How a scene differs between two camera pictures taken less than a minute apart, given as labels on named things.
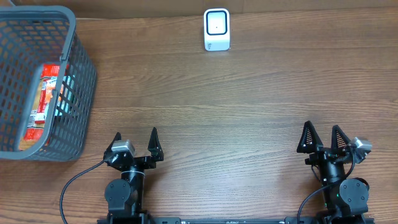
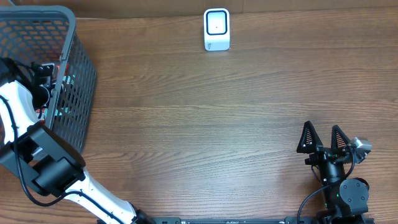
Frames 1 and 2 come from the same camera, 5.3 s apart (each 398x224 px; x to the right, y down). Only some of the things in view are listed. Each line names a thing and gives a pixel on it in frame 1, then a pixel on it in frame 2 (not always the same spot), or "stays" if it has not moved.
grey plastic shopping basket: [32, 36] stays
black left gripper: [138, 160] to [43, 70]
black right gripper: [328, 154] stays
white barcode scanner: [217, 29] stays
